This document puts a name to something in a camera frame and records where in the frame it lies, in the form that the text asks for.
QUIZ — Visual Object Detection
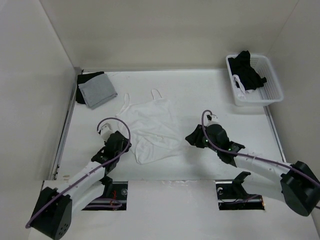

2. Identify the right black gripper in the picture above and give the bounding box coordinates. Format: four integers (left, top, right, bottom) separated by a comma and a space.
185, 124, 220, 153

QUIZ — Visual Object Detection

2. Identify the white tank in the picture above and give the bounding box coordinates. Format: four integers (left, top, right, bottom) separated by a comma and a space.
115, 88, 183, 165
232, 74, 254, 99

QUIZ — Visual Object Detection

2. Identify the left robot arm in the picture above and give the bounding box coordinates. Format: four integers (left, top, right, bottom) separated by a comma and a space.
26, 131, 131, 240

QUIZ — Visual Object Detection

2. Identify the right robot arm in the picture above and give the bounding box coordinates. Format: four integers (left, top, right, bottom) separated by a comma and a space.
185, 123, 320, 217

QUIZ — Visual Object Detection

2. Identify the folded grey tank top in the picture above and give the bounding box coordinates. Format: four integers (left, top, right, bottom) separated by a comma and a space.
79, 73, 118, 110

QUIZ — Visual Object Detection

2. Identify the white tank top in basket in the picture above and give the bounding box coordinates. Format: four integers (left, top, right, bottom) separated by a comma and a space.
232, 74, 254, 99

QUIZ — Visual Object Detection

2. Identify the folded black tank top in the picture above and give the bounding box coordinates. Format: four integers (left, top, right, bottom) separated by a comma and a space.
75, 71, 104, 105

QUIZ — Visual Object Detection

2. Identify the crumpled black tank top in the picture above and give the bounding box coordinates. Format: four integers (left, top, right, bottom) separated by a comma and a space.
228, 50, 267, 91

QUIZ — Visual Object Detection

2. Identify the white plastic basket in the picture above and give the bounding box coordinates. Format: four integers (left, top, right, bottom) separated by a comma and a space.
225, 54, 284, 107

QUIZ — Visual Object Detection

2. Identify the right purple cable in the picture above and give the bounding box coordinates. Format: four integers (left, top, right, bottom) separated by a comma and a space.
201, 109, 320, 210

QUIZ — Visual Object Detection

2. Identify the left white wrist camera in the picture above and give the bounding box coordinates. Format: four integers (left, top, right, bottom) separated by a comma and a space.
98, 122, 113, 141

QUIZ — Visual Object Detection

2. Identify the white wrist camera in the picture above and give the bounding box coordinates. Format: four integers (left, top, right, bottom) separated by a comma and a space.
206, 114, 220, 127
98, 122, 113, 141

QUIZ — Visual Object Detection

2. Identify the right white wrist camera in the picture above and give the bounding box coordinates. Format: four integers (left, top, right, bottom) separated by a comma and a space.
206, 114, 220, 127

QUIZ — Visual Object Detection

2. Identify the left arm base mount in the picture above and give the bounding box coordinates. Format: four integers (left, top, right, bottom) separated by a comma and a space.
83, 176, 129, 211

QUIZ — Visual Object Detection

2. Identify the left metal table rail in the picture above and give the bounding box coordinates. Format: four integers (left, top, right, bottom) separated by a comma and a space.
47, 67, 84, 180

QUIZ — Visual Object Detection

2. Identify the metal table rail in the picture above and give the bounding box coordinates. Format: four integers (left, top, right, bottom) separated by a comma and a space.
263, 106, 287, 162
47, 67, 84, 180

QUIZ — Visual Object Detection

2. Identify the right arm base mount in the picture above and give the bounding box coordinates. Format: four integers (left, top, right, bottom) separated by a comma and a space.
215, 171, 265, 211

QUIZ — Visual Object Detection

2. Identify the right metal table rail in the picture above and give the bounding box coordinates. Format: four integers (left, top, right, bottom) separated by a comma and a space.
263, 106, 287, 162

